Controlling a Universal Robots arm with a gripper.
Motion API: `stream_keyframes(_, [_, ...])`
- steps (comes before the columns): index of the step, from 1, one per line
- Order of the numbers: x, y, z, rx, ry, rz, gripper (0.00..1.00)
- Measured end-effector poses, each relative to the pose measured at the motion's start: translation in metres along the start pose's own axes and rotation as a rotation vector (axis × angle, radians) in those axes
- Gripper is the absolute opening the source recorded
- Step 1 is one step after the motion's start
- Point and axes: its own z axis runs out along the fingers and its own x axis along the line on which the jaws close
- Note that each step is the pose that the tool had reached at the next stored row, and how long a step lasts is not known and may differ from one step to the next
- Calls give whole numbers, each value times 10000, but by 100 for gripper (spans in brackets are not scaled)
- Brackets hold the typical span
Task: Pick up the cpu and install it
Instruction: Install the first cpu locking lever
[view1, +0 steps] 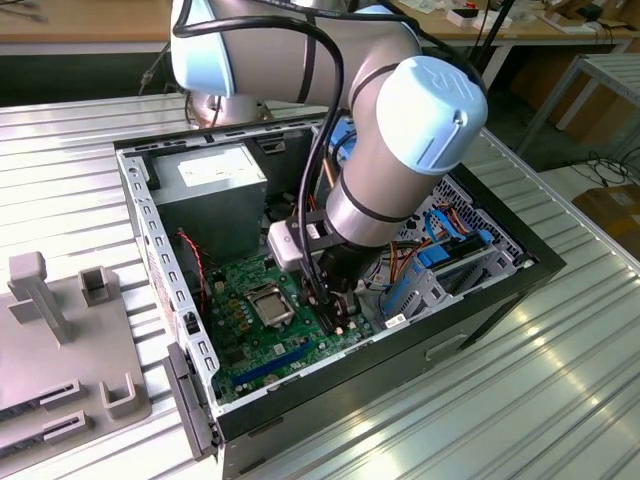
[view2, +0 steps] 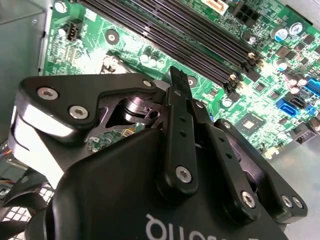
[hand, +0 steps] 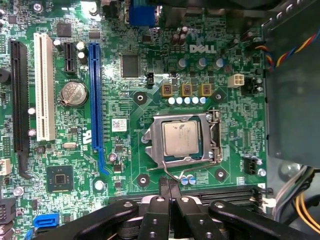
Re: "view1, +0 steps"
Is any black open PC case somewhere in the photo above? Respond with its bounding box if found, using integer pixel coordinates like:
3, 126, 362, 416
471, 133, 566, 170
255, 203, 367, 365
112, 107, 569, 480

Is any blue plastic latch strip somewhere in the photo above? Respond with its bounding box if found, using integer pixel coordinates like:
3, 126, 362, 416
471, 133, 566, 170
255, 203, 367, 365
380, 259, 416, 319

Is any brown flat cardboard piece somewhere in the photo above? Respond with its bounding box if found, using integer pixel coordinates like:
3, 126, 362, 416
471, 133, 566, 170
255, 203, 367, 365
537, 4, 601, 35

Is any brown square base plate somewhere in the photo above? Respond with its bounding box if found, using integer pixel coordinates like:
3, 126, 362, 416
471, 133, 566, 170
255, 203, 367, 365
185, 97, 275, 129

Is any blue expansion slot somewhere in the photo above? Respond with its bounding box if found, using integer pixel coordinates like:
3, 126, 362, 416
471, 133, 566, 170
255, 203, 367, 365
231, 339, 317, 387

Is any white flat box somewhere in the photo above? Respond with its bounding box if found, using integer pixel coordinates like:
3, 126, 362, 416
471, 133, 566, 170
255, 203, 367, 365
447, 7, 512, 30

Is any silver CPU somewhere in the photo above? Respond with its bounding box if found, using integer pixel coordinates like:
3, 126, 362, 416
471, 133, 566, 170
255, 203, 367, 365
258, 294, 289, 324

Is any brown cardboard box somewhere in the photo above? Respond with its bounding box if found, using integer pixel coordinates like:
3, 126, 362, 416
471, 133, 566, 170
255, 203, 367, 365
571, 183, 640, 254
509, 49, 640, 146

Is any black camera cable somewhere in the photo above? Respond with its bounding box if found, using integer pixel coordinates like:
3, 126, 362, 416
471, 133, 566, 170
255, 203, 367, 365
170, 0, 347, 306

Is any thin network cable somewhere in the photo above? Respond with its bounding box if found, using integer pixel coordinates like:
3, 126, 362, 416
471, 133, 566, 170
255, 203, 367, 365
137, 42, 171, 96

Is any metal locking lever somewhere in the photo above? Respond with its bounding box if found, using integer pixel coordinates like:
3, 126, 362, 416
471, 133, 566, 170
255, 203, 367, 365
275, 282, 302, 327

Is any green motherboard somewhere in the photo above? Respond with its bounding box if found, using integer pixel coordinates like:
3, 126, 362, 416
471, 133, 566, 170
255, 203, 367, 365
202, 254, 381, 401

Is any dark RAM stick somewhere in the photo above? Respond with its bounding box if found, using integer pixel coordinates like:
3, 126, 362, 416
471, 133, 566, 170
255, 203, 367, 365
0, 394, 46, 419

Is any grey metal disk bay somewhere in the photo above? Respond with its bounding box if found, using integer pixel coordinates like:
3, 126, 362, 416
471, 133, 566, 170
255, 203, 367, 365
382, 242, 529, 326

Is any red black twisted wire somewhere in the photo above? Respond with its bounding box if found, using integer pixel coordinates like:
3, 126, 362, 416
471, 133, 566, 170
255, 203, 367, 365
175, 228, 209, 311

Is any grey metal frame table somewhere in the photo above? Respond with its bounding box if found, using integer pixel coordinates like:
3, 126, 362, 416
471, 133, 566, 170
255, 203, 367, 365
517, 52, 640, 161

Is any blue flat wire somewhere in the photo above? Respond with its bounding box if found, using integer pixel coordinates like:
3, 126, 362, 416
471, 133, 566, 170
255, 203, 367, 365
423, 208, 464, 246

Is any orange yellow wire bundle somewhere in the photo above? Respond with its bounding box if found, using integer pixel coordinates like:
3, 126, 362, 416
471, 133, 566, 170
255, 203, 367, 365
369, 239, 436, 291

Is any long wooden desk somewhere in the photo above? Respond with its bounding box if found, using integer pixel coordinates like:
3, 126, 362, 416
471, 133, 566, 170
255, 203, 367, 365
0, 0, 640, 119

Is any orange flat wire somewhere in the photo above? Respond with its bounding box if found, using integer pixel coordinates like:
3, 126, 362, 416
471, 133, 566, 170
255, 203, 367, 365
444, 207, 472, 235

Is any grey plastic case handle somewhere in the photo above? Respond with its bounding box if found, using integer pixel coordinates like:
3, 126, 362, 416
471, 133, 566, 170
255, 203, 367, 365
164, 342, 221, 461

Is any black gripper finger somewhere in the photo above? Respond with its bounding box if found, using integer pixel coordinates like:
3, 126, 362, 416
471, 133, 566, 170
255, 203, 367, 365
334, 291, 362, 332
301, 272, 335, 335

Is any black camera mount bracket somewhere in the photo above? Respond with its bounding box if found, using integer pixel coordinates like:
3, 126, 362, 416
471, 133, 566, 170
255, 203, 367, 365
287, 208, 346, 251

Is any black plastic case bracket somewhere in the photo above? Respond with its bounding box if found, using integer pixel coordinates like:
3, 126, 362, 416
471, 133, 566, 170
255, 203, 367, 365
142, 155, 162, 192

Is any grey parts rack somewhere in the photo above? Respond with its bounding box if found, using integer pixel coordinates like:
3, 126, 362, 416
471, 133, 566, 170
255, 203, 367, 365
0, 252, 154, 446

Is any blue disk carrier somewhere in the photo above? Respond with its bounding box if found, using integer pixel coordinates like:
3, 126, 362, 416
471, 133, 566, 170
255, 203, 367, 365
418, 230, 494, 274
329, 118, 360, 164

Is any grey power supply unit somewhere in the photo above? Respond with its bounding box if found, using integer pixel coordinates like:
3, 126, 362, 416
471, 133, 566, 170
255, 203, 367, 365
147, 142, 269, 264

